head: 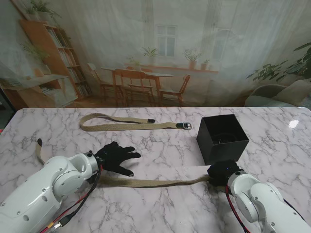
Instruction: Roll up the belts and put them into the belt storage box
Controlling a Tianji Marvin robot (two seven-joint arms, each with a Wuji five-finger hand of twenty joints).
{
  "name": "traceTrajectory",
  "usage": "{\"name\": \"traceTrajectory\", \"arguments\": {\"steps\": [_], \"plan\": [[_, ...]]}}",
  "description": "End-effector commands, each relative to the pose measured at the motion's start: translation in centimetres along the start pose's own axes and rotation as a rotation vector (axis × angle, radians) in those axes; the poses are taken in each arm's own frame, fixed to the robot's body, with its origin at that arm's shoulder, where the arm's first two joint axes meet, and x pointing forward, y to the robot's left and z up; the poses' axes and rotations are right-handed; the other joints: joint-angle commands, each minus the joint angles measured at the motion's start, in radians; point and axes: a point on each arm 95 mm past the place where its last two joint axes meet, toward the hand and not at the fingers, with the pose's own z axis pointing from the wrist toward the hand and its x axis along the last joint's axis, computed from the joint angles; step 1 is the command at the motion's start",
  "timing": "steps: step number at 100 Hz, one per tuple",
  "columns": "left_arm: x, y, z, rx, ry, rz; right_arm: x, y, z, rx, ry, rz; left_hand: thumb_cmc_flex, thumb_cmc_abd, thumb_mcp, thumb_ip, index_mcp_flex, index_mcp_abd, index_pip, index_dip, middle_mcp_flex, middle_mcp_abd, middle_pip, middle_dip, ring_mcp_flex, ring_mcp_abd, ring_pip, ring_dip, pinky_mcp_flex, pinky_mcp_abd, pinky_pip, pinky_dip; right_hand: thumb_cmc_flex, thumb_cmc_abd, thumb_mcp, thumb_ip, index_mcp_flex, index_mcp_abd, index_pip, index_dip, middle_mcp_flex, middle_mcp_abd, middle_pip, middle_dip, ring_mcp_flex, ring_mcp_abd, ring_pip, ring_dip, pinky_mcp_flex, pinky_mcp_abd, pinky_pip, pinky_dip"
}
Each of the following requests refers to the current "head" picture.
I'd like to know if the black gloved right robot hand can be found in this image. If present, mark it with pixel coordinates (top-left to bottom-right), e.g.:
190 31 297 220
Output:
207 159 243 188

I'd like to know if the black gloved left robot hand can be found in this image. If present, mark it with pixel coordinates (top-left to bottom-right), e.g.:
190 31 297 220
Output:
93 142 142 177

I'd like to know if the black square storage box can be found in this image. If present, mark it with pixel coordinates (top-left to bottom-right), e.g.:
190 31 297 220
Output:
196 114 250 166

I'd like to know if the black woven belt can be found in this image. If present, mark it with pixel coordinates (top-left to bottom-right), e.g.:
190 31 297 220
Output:
213 133 238 144

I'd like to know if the beige woven belt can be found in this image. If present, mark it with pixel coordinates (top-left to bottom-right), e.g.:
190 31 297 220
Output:
35 138 212 189

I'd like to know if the beige woven belt looped end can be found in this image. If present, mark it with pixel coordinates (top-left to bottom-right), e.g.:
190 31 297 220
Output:
79 113 194 132

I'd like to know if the printed room scene backdrop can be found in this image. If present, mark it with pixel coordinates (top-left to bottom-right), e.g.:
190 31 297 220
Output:
0 0 311 109

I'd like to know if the right arm red black cable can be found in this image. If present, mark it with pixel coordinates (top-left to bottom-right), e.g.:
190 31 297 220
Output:
225 185 252 233

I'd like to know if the arm red black cable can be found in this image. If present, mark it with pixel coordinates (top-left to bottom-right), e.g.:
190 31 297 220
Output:
41 165 103 231
225 185 252 233

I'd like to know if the left arm red black cable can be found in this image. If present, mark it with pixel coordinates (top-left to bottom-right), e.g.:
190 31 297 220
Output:
41 165 103 231

